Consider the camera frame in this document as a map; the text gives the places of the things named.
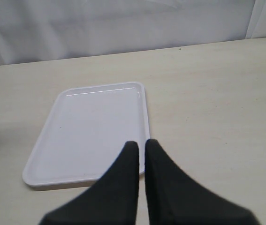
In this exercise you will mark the white rectangular plastic tray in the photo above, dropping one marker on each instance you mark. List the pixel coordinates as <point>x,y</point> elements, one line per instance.
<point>84,133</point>

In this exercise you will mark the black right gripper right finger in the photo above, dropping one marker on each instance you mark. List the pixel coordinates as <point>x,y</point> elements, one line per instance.
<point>174,198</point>

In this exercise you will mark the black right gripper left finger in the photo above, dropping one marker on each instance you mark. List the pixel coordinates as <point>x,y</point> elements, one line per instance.
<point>111,200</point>

